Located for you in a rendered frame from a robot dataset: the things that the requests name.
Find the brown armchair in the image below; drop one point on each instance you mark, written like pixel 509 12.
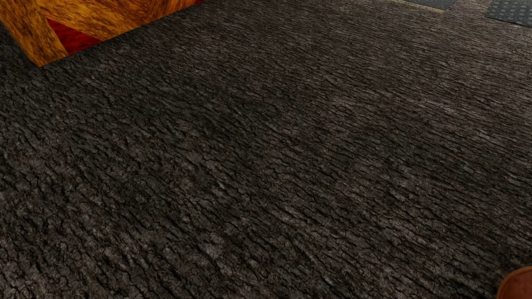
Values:
pixel 519 285

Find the dark grey plain mat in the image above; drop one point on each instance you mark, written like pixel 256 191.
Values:
pixel 432 3

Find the orange wooden cabinet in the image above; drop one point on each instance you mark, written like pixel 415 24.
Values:
pixel 99 18

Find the dark grey dotted mat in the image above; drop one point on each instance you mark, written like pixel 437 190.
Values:
pixel 512 10

